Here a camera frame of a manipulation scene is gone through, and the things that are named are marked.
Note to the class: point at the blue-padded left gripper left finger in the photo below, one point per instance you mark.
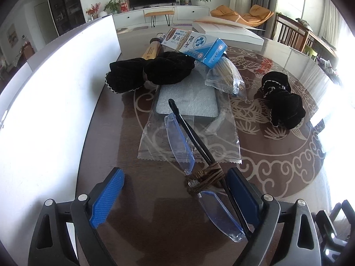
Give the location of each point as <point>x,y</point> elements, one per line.
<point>51,244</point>

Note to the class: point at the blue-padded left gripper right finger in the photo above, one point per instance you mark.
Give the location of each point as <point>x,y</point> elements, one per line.
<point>260,214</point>

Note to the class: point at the black velvet scrunchie right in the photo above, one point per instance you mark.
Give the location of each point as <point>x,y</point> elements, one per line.
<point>286,107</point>

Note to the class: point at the black velvet scrunchie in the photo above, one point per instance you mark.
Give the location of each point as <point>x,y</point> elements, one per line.
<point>286,107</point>
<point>166,69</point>

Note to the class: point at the white storage box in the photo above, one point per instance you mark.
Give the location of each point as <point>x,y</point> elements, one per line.
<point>46,111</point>

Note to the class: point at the grey pad in plastic bag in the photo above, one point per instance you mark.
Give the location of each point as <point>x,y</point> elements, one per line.
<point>207,110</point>

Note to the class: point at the toothpicks in plastic bag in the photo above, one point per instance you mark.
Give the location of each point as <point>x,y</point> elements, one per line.
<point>225,77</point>

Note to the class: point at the black velvet scrunchie left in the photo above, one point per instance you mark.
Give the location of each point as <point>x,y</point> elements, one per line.
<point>166,69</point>

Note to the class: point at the blue white medicine box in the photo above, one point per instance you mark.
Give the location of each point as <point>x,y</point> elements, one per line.
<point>204,48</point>

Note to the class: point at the dark wooden bench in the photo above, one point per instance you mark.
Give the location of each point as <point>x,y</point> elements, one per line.
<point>293,34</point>

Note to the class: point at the white flat box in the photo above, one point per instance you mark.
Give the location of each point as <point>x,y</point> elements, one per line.
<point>227,30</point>

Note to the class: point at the orange lounge chair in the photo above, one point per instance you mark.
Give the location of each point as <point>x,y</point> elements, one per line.
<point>256,16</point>

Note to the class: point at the white tv cabinet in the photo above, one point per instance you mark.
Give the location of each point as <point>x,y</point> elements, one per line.
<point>184,15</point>

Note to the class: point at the red flower vase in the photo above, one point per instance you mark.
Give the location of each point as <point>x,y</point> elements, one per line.
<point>92,12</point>

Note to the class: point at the dark display cabinet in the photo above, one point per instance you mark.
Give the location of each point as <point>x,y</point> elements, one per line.
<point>66,15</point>

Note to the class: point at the green potted plant left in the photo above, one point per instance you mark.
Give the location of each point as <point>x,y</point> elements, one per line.
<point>113,7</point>

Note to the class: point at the wooden stool with black legs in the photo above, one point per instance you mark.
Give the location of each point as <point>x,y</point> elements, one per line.
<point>153,16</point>

